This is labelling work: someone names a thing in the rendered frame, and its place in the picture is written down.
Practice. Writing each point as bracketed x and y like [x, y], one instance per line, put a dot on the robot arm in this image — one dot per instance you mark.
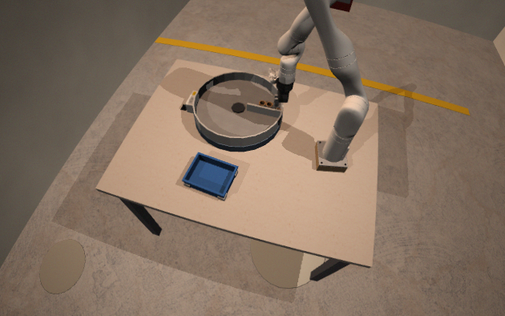
[340, 55]

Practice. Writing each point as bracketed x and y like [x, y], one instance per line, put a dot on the blue open crate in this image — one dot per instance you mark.
[210, 174]

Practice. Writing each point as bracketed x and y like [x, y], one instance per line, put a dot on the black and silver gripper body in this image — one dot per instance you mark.
[284, 84]

